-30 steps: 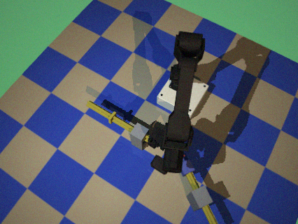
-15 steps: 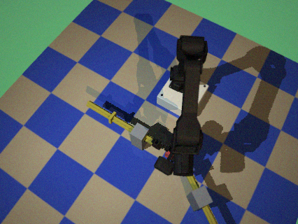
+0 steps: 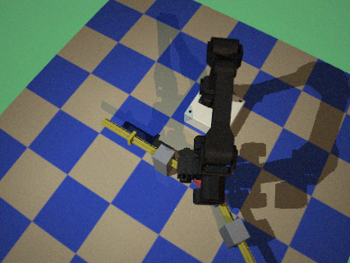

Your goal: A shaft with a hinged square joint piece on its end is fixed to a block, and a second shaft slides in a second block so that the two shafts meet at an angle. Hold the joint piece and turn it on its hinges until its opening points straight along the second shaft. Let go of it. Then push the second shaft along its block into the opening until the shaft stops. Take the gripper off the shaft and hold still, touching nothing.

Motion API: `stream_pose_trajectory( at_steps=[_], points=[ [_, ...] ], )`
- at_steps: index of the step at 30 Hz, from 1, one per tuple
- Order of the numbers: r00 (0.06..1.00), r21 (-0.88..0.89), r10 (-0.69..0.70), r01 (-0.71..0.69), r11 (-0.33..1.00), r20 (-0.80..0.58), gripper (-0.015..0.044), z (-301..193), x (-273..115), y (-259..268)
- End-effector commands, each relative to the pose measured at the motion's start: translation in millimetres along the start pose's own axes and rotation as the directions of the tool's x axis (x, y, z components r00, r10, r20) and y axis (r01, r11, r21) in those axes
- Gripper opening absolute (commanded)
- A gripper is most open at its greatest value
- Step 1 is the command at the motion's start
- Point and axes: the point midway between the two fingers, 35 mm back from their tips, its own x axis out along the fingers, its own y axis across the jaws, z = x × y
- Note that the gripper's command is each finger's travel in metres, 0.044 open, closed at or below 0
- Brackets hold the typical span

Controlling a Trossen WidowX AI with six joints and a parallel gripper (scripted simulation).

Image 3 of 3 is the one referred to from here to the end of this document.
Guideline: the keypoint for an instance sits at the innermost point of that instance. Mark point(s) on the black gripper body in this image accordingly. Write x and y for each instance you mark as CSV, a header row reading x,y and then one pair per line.
x,y
196,192

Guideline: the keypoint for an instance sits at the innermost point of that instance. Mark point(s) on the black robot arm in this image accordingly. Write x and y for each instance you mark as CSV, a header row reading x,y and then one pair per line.
x,y
224,56

